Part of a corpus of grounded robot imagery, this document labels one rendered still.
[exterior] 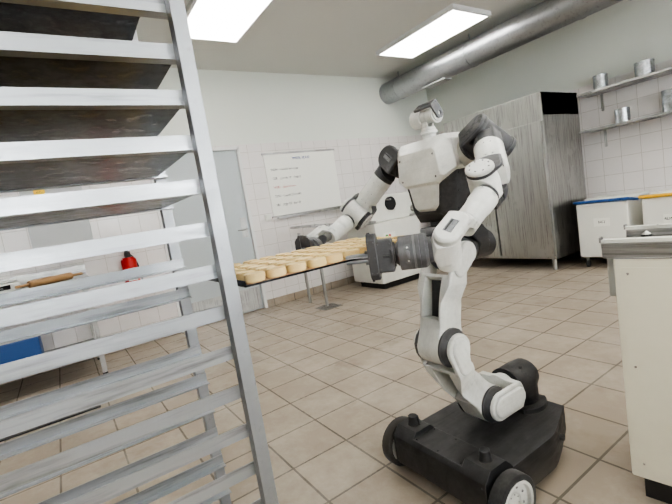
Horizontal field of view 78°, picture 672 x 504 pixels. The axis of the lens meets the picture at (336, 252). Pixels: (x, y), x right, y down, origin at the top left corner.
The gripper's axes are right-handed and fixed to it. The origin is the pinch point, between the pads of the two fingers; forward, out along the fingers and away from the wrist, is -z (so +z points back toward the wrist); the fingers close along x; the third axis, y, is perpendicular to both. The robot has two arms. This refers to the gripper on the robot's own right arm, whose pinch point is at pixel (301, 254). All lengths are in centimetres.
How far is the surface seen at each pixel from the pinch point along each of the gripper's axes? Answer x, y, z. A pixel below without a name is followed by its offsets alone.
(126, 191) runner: 23, -11, -69
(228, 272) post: 4, 2, -61
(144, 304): -5, -37, -37
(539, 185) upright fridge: 4, 178, 382
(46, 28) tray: 66, -38, -50
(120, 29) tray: 66, -25, -41
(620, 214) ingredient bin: -38, 247, 352
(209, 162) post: 27, 3, -60
